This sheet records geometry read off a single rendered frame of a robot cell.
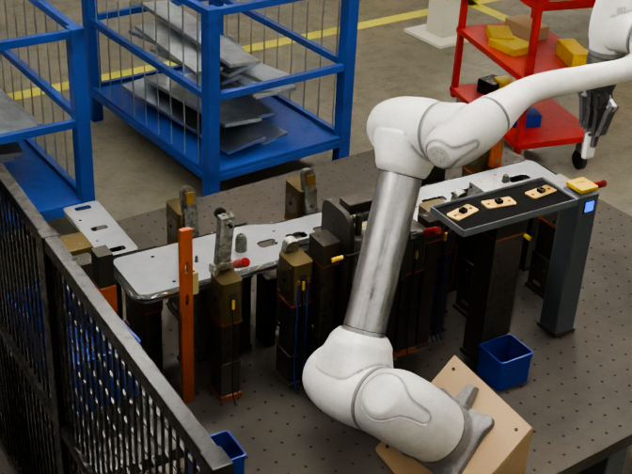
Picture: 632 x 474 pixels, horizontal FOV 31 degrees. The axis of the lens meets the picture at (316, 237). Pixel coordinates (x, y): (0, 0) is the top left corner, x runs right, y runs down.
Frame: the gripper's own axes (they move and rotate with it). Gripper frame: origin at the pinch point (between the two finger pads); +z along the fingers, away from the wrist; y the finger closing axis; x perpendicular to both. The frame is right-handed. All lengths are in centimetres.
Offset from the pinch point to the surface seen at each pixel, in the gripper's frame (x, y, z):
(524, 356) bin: 26, -16, 48
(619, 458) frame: 11, -40, 69
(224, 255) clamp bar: 96, 18, 17
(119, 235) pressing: 108, 54, 27
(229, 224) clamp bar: 96, 15, 7
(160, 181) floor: 10, 253, 127
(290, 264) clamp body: 81, 12, 20
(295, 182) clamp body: 56, 52, 23
